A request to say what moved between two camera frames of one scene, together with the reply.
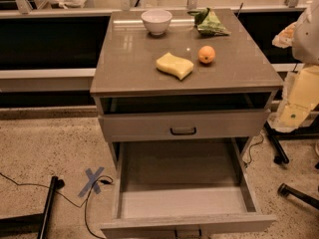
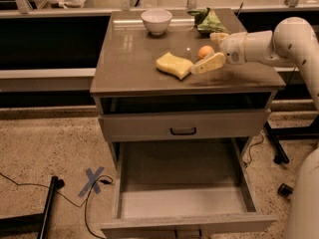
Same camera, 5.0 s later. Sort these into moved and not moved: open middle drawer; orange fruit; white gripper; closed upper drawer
Moved: white gripper
Not moved: orange fruit; open middle drawer; closed upper drawer
